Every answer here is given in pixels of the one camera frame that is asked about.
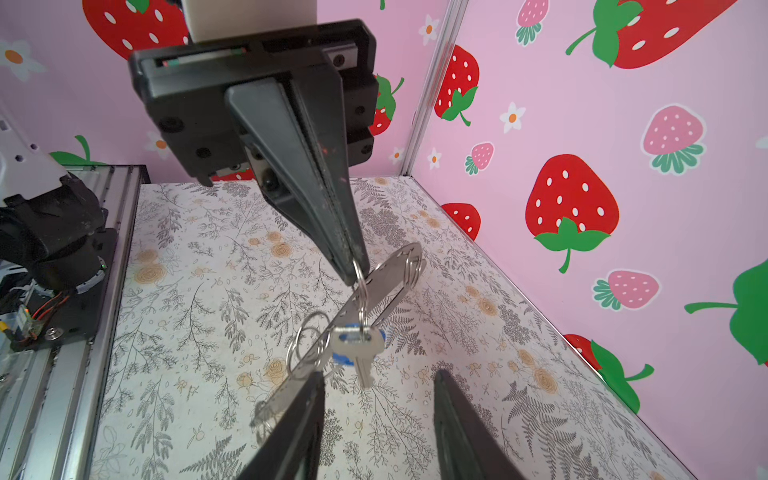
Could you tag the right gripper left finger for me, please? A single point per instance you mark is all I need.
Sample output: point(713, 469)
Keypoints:
point(292, 450)

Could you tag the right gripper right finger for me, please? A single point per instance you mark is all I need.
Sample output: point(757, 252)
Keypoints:
point(465, 447)

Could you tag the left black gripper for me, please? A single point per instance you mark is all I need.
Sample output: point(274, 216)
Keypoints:
point(300, 101)

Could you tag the key with blue tag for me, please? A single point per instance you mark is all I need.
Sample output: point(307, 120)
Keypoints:
point(360, 343)

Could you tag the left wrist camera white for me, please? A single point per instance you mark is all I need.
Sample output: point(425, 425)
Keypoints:
point(209, 20)

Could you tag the aluminium rail frame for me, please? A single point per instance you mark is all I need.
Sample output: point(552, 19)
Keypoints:
point(51, 398)

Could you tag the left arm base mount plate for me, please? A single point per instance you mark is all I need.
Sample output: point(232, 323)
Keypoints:
point(33, 318)

